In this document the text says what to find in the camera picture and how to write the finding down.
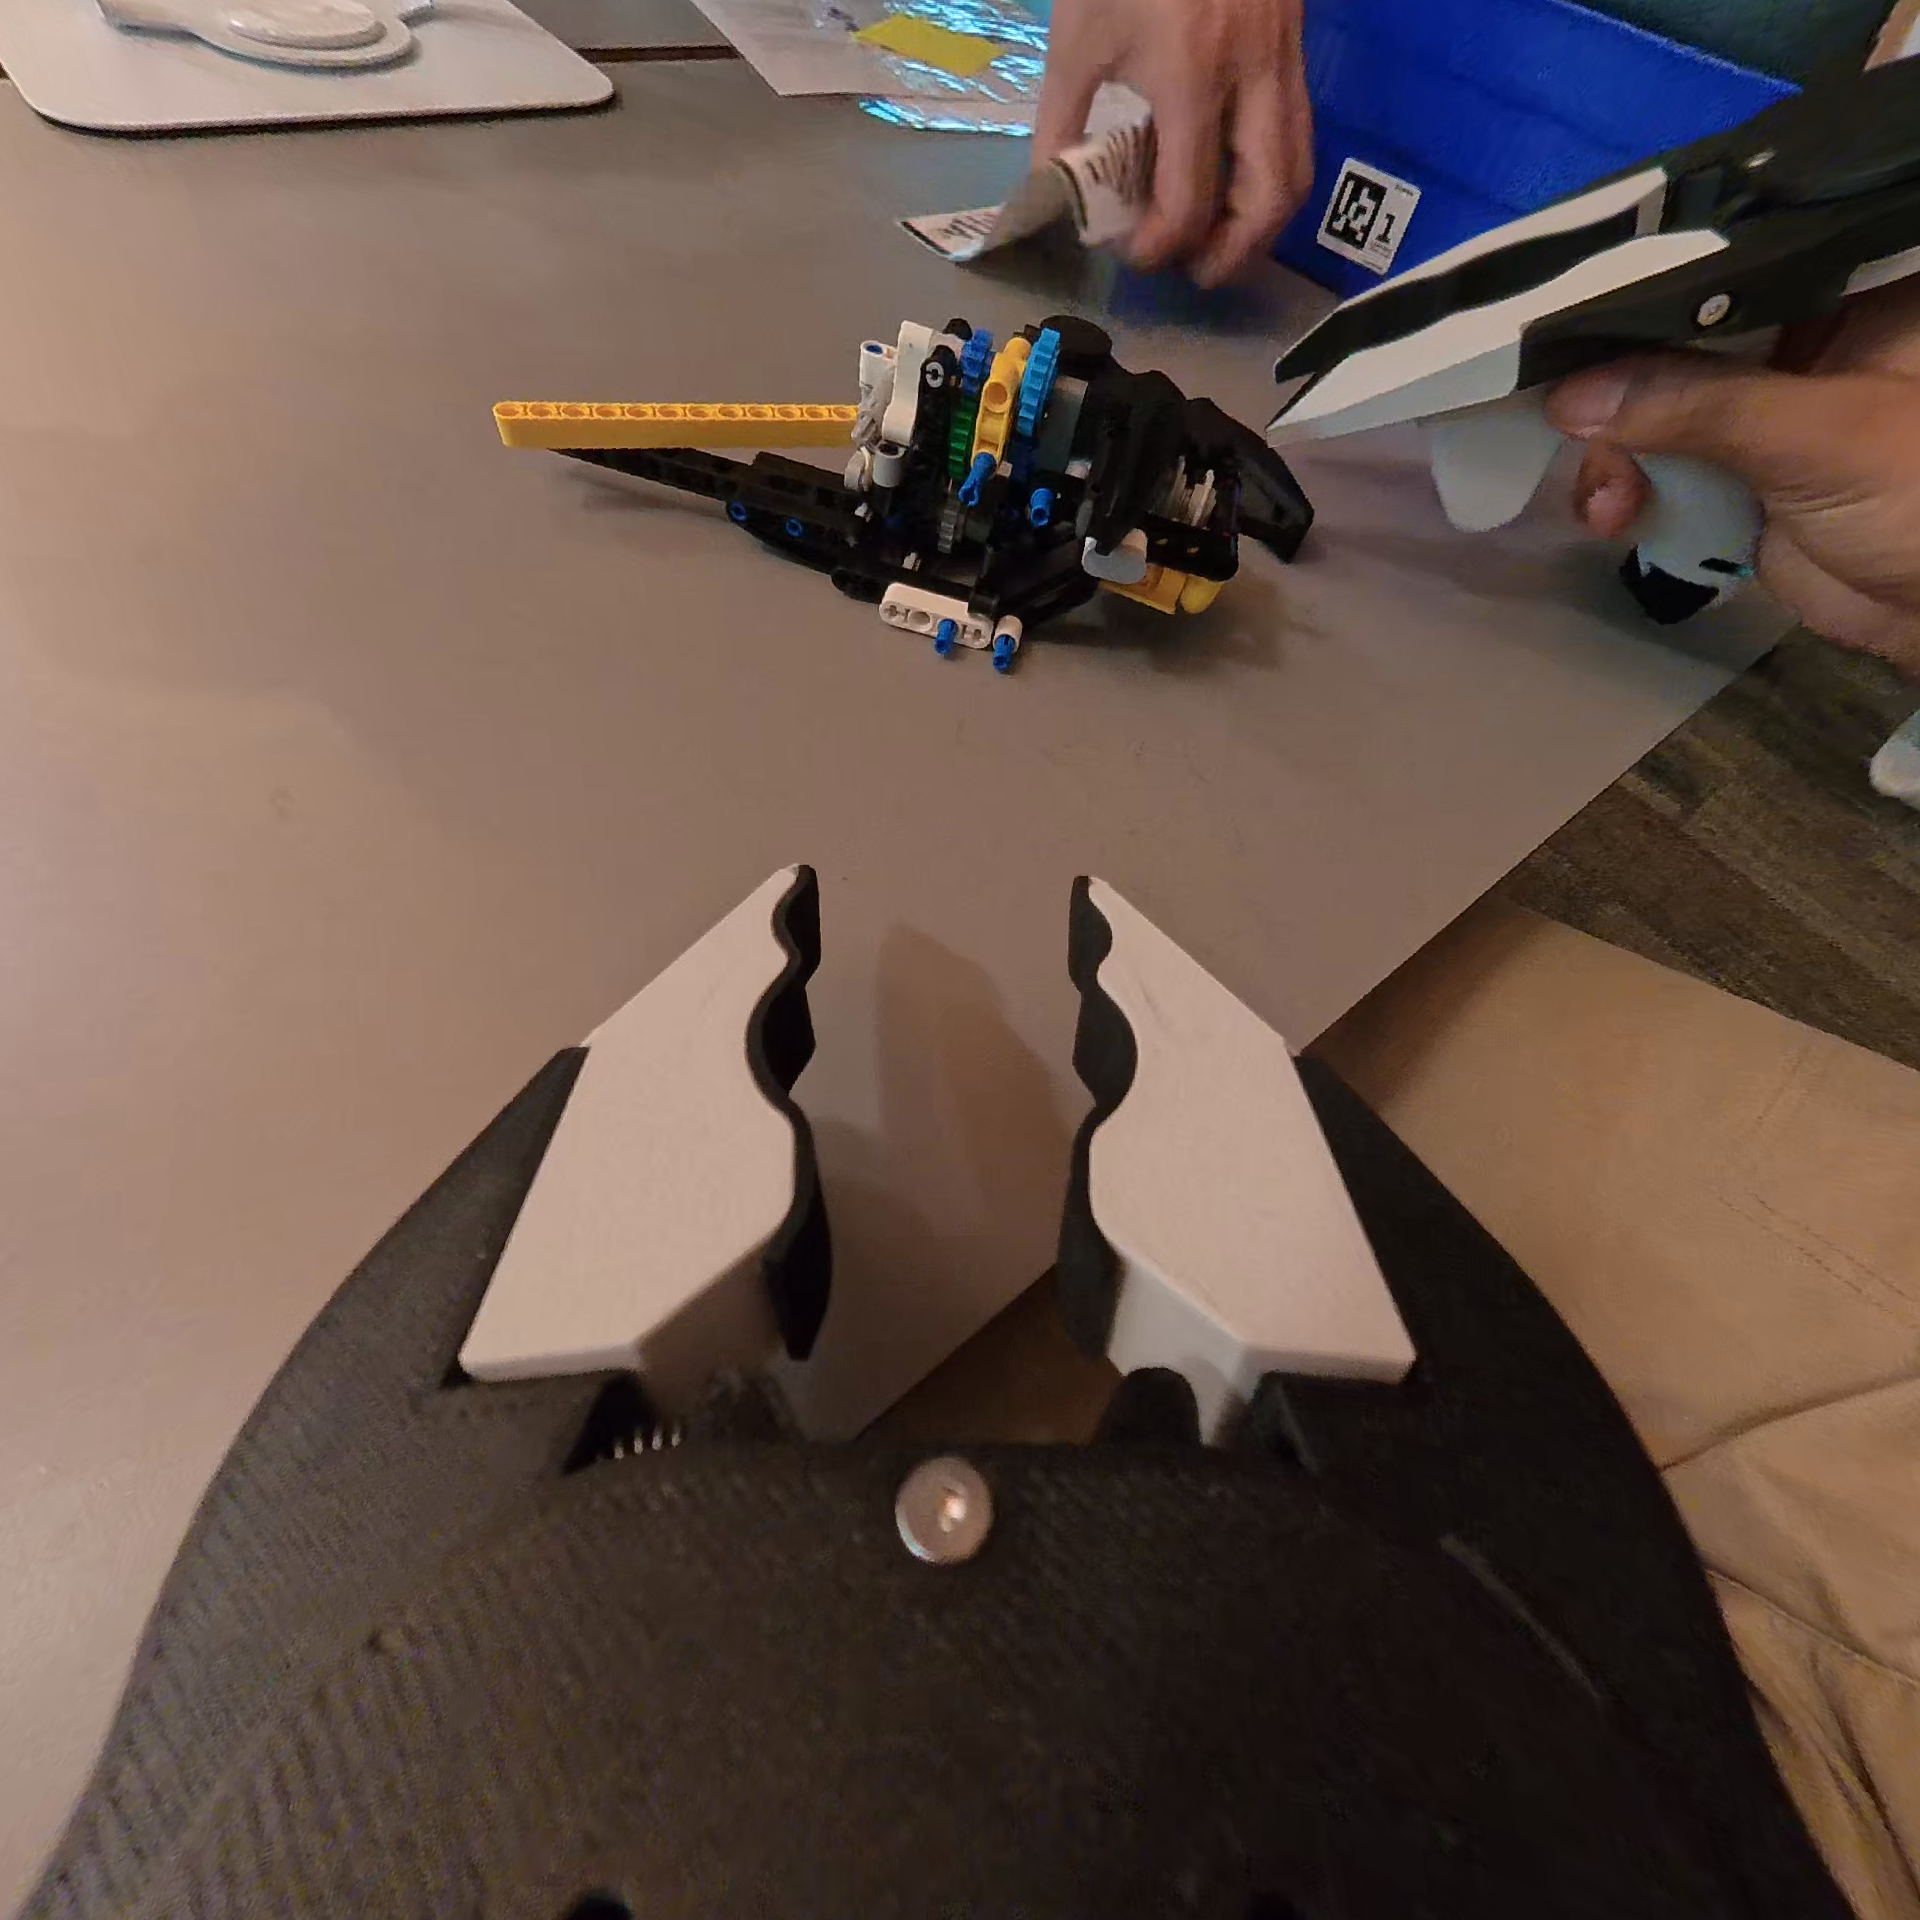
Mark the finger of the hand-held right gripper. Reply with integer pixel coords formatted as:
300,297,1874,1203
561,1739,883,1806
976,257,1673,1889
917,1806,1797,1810
1271,163,1673,398
1264,228,1737,444

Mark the person's right hand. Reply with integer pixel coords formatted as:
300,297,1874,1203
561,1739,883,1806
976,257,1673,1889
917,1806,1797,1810
1545,291,1920,678

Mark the white tablet stand base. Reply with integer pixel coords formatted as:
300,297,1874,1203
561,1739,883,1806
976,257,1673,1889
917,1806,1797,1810
0,0,618,136

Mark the clear plastic bag with paper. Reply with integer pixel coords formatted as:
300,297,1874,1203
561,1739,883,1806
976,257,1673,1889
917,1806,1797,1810
691,0,1059,139

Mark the black yellow lego model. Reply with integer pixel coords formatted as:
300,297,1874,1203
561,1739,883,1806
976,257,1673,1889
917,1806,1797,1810
491,310,1317,672

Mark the yellow paper piece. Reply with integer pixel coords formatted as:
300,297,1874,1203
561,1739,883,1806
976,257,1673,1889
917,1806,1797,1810
853,13,1000,80

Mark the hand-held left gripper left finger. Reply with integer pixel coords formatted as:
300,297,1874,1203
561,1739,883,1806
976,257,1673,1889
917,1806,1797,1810
454,864,834,1417

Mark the person's leg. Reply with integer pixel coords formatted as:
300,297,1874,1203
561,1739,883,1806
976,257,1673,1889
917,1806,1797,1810
1305,899,1920,1920

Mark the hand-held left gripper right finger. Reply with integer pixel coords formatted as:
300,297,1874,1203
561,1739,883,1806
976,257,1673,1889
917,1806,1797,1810
1055,872,1418,1450

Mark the blue plastic bin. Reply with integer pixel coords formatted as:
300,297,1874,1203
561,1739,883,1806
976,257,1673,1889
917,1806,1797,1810
1271,0,1801,302

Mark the zebra striped sticker sheet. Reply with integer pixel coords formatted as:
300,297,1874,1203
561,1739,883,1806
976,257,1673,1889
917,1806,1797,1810
896,81,1164,269

